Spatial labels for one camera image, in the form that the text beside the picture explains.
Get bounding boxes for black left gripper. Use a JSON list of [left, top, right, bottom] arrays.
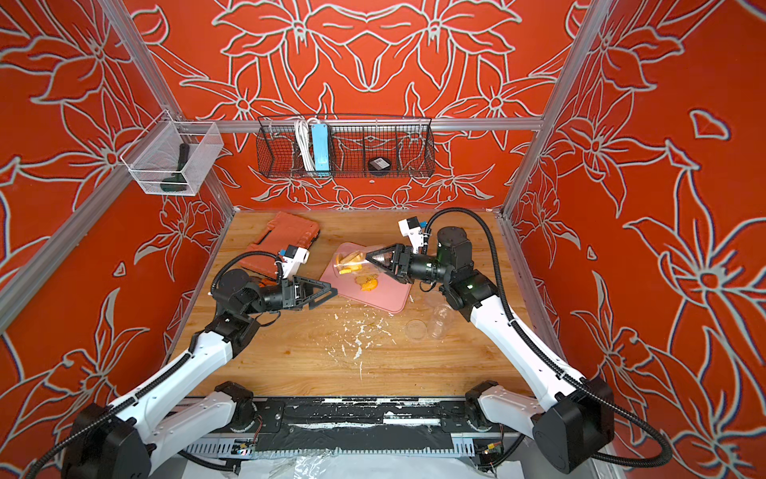
[[242, 282, 337, 319]]

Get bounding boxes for clear cookie jar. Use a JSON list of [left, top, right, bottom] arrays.
[[332, 249, 375, 275], [427, 305, 454, 339]]

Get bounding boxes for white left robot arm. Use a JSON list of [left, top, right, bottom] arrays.
[[26, 245, 337, 478]]

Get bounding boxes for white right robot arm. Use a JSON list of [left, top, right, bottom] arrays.
[[365, 210, 672, 474]]

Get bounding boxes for orange cookies on tray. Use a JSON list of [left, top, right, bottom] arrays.
[[354, 273, 379, 291]]

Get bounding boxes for pink plastic tray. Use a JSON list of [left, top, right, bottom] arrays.
[[320, 243, 411, 315]]

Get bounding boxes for orange plastic tool case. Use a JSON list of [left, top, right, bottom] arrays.
[[237, 212, 320, 279]]

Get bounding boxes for light blue box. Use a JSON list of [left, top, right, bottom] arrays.
[[311, 123, 331, 176]]

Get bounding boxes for dark green flashlight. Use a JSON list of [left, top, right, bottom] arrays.
[[160, 143, 191, 193]]

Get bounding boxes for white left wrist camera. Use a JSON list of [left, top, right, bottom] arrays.
[[278, 245, 309, 279]]

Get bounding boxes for black wire wall basket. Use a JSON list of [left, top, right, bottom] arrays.
[[255, 114, 436, 180]]

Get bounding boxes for white coiled cable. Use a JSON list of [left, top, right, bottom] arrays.
[[294, 119, 315, 175]]

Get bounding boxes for clear acrylic wall box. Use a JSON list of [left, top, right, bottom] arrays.
[[120, 111, 223, 197]]

